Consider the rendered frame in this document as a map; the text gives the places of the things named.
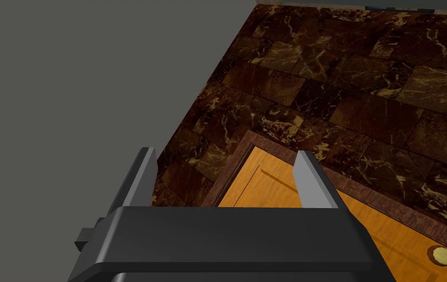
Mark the brass round door knob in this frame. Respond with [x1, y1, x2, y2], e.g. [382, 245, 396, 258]
[427, 245, 447, 267]

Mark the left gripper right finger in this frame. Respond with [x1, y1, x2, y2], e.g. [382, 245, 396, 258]
[293, 150, 340, 209]

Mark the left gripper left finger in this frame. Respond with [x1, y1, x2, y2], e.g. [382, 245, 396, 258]
[106, 146, 158, 216]

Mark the orange wooden door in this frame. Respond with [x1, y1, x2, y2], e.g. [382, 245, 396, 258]
[218, 145, 447, 282]

